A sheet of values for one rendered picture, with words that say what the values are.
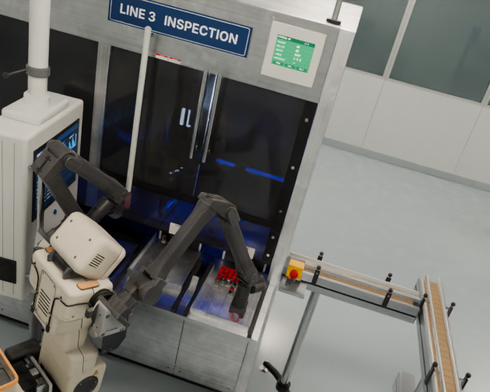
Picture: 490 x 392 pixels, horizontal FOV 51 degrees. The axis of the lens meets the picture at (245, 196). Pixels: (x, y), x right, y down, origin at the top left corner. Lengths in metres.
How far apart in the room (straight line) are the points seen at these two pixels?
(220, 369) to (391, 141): 4.71
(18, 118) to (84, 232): 0.56
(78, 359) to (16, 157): 0.76
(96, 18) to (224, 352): 1.75
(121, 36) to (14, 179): 0.73
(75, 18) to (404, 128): 5.24
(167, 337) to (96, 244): 1.28
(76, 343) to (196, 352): 1.04
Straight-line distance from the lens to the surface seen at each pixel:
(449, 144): 7.10
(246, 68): 2.15
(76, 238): 1.80
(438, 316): 2.71
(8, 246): 2.25
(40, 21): 2.09
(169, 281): 2.36
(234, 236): 1.91
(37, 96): 2.17
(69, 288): 1.78
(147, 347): 3.03
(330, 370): 3.54
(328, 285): 2.63
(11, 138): 2.02
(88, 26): 2.37
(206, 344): 2.87
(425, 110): 6.93
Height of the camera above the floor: 2.38
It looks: 27 degrees down
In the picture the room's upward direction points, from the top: 14 degrees clockwise
